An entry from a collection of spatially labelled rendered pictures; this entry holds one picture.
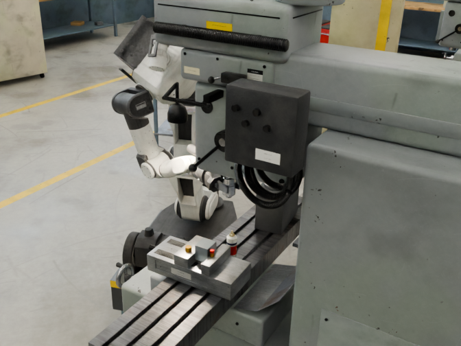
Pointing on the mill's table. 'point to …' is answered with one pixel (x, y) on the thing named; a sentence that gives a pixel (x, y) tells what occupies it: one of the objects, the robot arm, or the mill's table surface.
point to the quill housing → (212, 123)
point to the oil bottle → (232, 243)
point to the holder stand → (269, 217)
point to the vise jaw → (184, 259)
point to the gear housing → (191, 56)
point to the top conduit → (221, 36)
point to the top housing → (242, 25)
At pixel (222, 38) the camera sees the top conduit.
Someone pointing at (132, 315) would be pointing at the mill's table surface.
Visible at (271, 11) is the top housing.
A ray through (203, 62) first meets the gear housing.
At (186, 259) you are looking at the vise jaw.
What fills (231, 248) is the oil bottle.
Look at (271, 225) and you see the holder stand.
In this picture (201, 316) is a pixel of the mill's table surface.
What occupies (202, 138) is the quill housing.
